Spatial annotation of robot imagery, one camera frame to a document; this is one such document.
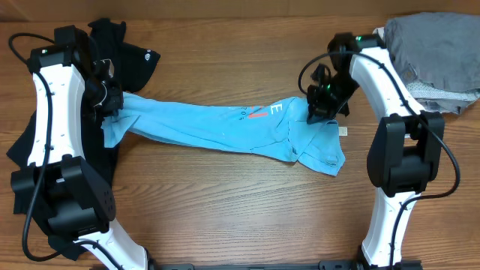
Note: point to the beige folded garment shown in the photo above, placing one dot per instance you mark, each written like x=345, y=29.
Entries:
x=379, y=31

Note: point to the black t-shirt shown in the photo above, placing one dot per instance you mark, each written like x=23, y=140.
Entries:
x=134, y=67

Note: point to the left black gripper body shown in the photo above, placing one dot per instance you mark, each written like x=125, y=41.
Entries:
x=106, y=100

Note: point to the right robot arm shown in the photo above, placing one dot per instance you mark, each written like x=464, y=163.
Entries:
x=404, y=155

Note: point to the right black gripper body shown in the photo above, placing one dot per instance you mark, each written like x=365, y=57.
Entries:
x=333, y=98

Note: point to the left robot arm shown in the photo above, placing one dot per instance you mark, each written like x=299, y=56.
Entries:
x=61, y=188

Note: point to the grey folded garment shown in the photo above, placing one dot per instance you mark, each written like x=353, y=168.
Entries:
x=441, y=49

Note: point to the light blue printed t-shirt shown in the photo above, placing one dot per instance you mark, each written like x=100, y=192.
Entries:
x=278, y=131

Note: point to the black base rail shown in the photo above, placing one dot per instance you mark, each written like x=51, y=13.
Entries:
x=258, y=266

